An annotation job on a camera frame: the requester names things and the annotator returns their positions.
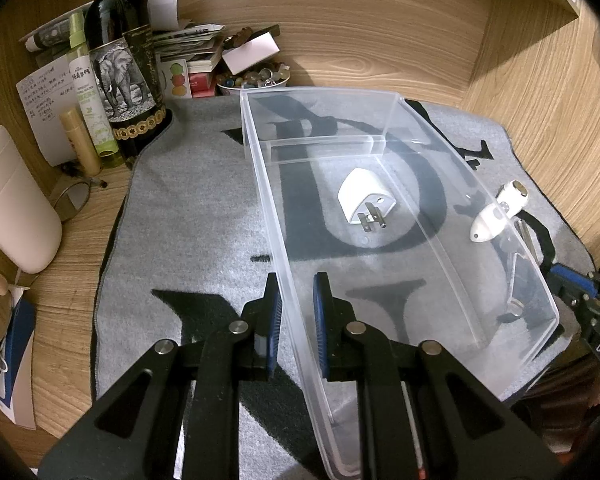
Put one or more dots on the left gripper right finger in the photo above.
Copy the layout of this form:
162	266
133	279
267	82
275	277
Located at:
339	351

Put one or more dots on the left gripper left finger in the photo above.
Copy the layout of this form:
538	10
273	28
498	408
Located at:
264	316

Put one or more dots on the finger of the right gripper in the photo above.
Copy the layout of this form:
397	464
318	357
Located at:
569	285

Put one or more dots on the white handheld massager device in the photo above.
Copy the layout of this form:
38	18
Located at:
493	219

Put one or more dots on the white plug adapter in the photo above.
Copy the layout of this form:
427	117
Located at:
364	199

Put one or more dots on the clear plastic storage bin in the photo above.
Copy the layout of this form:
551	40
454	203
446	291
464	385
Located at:
419	278

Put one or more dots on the grey mat with black letters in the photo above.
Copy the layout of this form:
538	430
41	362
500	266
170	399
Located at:
191	249

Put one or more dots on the beige cylindrical tube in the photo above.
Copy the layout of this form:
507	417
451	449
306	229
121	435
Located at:
80	139

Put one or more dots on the white bowl of stones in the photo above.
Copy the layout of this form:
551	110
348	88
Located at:
263	75

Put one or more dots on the card with coloured circles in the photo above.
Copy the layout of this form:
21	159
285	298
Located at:
174	80

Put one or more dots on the small white box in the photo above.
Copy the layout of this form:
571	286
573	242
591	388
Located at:
250	53

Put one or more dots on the green white spray bottle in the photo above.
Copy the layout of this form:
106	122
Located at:
87	92

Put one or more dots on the stack of books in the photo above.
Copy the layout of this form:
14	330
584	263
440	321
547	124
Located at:
198	46

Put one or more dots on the dark wine bottle elephant label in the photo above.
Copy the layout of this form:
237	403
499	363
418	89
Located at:
122	53

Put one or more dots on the white handwritten note paper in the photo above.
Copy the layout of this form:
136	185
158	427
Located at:
44	95

